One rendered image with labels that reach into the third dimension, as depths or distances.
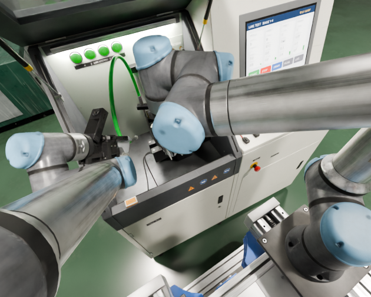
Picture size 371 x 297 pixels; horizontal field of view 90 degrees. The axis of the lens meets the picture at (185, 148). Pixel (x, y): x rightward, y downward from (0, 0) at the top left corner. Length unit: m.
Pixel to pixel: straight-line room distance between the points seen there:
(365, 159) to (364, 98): 0.30
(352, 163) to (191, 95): 0.40
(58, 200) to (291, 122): 0.25
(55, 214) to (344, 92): 0.28
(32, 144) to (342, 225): 0.66
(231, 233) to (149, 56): 1.60
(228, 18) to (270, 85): 0.74
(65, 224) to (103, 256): 1.72
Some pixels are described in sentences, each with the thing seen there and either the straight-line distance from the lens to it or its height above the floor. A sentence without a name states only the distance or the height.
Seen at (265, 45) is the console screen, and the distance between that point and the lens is 1.09.
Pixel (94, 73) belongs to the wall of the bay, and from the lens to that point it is 1.04.
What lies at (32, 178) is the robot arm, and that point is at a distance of 0.51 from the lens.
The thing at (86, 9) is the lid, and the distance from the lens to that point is 0.83.
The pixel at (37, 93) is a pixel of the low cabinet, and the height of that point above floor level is 0.38.
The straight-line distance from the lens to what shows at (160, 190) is 0.87.
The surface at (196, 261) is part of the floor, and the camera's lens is 1.72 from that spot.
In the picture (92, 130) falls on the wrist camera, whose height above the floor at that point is 1.34.
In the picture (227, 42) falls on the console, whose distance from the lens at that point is 0.96.
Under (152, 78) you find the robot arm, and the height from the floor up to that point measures 1.52.
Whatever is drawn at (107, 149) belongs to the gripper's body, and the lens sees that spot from 0.61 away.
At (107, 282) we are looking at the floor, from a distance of 1.86.
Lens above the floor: 1.70
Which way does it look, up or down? 50 degrees down
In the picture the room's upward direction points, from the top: 8 degrees counter-clockwise
